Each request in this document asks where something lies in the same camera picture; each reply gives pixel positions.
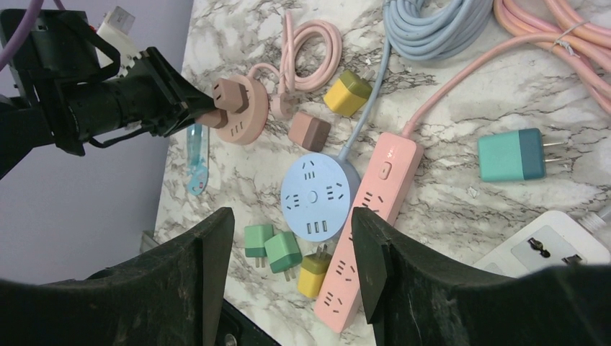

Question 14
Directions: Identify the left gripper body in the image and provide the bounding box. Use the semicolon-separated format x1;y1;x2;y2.
54;59;163;156

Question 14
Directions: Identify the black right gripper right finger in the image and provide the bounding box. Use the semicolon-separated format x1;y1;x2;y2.
367;226;610;345

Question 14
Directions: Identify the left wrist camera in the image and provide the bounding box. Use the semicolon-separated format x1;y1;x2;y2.
97;6;141;77

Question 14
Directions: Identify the pink round power strip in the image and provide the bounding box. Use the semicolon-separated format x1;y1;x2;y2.
195;75;269;146

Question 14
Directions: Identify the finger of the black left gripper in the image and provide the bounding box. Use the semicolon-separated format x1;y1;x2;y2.
143;47;215;137

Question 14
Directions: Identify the blue round power strip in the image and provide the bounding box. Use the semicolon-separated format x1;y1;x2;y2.
280;153;361;242

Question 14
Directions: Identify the yellow plug adapter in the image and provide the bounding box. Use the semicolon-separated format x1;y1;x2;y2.
324;70;375;117
298;244;331;298

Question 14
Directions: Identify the pink power strip cable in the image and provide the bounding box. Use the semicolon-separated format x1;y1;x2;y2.
401;0;611;139

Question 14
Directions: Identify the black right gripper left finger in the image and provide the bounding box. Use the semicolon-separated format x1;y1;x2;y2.
1;208;235;345

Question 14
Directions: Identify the green plug adapter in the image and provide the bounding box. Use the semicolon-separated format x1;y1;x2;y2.
264;231;303;282
244;224;274;267

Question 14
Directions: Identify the white power strip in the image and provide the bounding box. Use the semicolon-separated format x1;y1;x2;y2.
473;206;610;278

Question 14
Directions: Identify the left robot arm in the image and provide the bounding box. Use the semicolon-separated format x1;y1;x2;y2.
1;1;220;174

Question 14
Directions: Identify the pink long power strip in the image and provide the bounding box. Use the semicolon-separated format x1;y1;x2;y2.
314;133;424;333

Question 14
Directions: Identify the blue patterned bookmark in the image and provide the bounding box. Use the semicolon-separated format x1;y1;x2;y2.
187;123;209;196

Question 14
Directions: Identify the blue coiled power cable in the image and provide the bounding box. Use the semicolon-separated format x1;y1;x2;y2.
337;0;494;161

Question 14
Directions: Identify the teal plug adapter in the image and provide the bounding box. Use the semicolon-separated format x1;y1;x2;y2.
477;128;568;182

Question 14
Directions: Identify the pink coiled cable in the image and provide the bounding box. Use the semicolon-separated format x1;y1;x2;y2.
248;10;344;120

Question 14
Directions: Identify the pink brown plug adapter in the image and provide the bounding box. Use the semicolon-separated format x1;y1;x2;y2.
213;79;249;114

